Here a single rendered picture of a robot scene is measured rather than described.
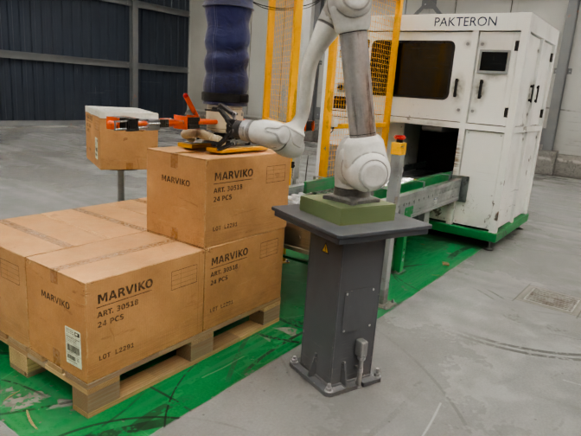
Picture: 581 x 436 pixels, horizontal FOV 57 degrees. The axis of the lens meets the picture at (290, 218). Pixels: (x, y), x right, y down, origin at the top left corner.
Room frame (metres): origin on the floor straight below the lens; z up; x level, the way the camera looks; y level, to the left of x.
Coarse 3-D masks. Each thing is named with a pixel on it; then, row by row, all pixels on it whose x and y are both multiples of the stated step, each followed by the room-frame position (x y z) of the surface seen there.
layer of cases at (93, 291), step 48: (0, 240) 2.16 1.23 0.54; (48, 240) 2.21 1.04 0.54; (96, 240) 2.26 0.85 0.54; (144, 240) 2.31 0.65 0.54; (240, 240) 2.44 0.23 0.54; (0, 288) 2.11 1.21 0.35; (48, 288) 1.89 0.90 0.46; (96, 288) 1.79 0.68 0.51; (144, 288) 1.97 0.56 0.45; (192, 288) 2.19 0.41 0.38; (240, 288) 2.46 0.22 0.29; (48, 336) 1.90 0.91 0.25; (96, 336) 1.79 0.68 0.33; (144, 336) 1.97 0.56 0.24; (192, 336) 2.19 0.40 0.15
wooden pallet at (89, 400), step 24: (264, 312) 2.62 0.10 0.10; (0, 336) 2.12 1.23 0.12; (216, 336) 2.46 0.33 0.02; (240, 336) 2.48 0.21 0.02; (24, 360) 2.01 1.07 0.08; (144, 360) 1.97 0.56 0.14; (168, 360) 2.19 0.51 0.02; (192, 360) 2.19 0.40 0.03; (72, 384) 1.81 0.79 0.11; (96, 384) 1.79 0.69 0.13; (120, 384) 1.97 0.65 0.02; (144, 384) 1.98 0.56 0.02; (96, 408) 1.78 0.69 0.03
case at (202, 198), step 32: (160, 160) 2.43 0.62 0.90; (192, 160) 2.30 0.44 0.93; (224, 160) 2.34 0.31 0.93; (256, 160) 2.51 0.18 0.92; (288, 160) 2.71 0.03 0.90; (160, 192) 2.43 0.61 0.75; (192, 192) 2.30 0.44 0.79; (224, 192) 2.34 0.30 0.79; (256, 192) 2.52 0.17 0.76; (288, 192) 2.73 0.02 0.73; (160, 224) 2.42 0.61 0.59; (192, 224) 2.29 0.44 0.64; (224, 224) 2.35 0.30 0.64; (256, 224) 2.53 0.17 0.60
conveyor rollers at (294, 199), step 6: (402, 180) 4.60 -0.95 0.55; (408, 180) 4.66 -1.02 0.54; (384, 186) 4.21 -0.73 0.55; (300, 192) 3.70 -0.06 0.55; (312, 192) 3.74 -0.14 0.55; (318, 192) 3.81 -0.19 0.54; (324, 192) 3.79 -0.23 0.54; (330, 192) 3.78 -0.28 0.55; (288, 198) 3.52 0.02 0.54; (294, 198) 3.50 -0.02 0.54; (288, 204) 3.30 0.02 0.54
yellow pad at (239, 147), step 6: (240, 144) 2.59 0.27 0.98; (246, 144) 2.60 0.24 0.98; (252, 144) 2.62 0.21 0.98; (258, 144) 2.64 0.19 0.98; (210, 150) 2.44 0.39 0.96; (216, 150) 2.41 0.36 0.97; (228, 150) 2.43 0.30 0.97; (234, 150) 2.47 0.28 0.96; (240, 150) 2.50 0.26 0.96; (246, 150) 2.54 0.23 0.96; (252, 150) 2.58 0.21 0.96; (258, 150) 2.61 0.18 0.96
